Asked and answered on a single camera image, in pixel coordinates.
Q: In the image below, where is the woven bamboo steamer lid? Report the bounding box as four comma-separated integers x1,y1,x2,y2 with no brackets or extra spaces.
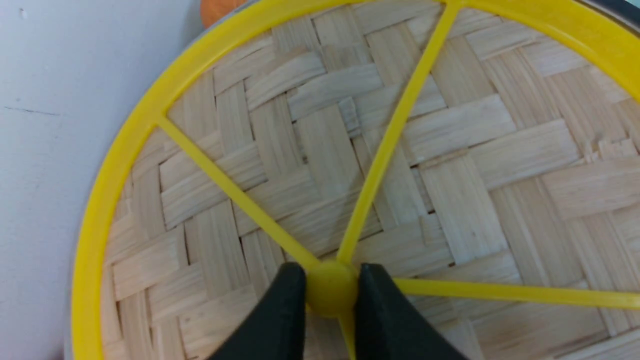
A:
70,0,639,360

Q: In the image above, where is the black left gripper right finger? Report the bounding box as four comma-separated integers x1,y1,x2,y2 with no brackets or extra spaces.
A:
354,263,466,360

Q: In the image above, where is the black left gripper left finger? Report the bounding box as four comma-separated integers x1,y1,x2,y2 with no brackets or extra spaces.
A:
208,262,306,360

